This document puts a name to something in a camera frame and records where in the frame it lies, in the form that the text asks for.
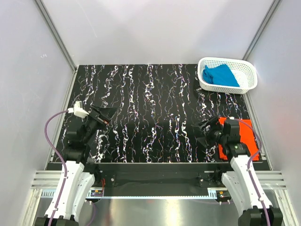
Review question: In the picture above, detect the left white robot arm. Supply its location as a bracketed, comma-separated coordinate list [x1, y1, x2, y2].
[34, 101, 117, 226]

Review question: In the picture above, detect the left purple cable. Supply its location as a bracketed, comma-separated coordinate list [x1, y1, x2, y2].
[44, 109, 97, 226]

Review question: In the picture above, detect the white plastic basket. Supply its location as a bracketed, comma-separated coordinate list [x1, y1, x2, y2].
[197, 57, 258, 94]

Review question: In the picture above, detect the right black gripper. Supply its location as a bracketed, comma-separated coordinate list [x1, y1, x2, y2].
[191, 115, 227, 150]

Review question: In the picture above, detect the folded orange t shirt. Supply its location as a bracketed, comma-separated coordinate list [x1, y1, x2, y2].
[218, 117, 260, 161]

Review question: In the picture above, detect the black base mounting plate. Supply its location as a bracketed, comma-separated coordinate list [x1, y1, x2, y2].
[46, 161, 273, 197]

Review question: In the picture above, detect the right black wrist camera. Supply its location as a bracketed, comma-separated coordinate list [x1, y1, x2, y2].
[223, 119, 241, 143]

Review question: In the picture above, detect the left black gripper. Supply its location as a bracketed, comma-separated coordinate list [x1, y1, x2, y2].
[82, 104, 119, 143]

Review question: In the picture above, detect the blue t shirt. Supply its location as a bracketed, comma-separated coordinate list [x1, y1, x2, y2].
[202, 64, 239, 87]

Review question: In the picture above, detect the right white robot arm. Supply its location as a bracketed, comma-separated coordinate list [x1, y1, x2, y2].
[196, 116, 284, 226]

